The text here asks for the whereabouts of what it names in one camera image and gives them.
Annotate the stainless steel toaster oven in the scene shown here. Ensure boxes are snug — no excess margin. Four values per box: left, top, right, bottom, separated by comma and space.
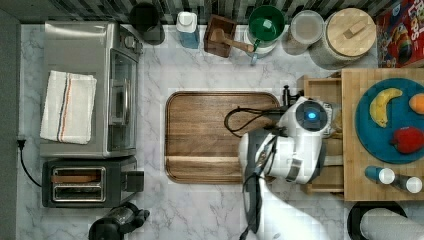
40, 21, 143, 159

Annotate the glass jar with grains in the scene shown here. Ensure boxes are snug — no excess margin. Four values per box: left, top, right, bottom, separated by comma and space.
283, 10, 324, 55

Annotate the wooden drawer with black handle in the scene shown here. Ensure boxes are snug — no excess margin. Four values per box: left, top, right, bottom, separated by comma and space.
296, 75, 344, 194

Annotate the grey pepper shaker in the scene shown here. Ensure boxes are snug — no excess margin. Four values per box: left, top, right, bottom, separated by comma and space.
392, 174, 423, 194

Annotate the packaged food in drawer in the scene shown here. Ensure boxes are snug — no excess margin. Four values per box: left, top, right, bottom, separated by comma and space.
324, 103, 343, 139

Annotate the black power cord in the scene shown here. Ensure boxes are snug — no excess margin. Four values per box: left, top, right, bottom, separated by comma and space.
16, 138, 43, 188

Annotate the red cereal box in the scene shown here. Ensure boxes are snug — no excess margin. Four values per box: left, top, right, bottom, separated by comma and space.
376, 0, 424, 68

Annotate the green mug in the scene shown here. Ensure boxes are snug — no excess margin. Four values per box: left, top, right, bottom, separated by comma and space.
248, 5, 285, 50

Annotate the blue bottle with white cap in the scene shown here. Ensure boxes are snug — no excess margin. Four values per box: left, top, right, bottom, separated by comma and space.
176, 11, 199, 49

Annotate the wooden toast slice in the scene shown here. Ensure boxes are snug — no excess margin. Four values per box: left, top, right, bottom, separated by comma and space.
50, 175, 100, 183

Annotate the blue plate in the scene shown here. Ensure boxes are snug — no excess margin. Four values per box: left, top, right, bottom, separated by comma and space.
355, 78, 424, 164

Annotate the brown wooden utensil holder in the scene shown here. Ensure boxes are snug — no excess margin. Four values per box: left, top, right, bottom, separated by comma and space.
203, 14, 237, 58

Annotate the orange fruit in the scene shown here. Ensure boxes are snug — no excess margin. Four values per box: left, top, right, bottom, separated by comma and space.
409, 93, 424, 115

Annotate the white and blue mug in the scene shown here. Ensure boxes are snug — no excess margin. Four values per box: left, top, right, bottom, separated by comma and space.
243, 29, 278, 65

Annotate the ceramic jar with wooden lid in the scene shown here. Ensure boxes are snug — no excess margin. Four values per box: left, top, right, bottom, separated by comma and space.
309, 8, 376, 70

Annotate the white paper towel roll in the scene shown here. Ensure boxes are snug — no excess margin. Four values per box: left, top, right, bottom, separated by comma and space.
360, 208, 424, 240

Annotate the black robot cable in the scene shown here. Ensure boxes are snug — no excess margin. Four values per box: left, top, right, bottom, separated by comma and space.
223, 106, 290, 139

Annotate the wooden cutting board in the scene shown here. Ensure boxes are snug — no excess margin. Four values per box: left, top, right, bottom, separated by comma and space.
165, 92, 279, 184

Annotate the red fruit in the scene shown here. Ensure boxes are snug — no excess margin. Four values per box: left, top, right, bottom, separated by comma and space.
390, 126, 424, 154

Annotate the yellow banana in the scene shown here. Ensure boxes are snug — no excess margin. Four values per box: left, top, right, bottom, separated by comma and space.
369, 88, 403, 128

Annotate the black paper towel holder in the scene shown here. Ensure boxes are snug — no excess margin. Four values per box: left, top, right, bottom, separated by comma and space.
347, 201, 406, 240

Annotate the blue salt shaker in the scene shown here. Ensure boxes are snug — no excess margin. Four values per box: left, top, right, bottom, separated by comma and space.
365, 166, 395, 185

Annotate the black cup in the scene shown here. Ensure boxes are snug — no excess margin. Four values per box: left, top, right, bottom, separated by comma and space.
130, 2, 165, 45

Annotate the grey two-slot toaster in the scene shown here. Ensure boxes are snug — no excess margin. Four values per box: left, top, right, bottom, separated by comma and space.
42, 156, 144, 208

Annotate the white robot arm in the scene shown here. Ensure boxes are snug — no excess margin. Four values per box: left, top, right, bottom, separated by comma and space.
238, 97, 333, 240

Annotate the white striped folded towel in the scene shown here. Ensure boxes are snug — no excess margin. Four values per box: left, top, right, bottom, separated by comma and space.
40, 70, 97, 145

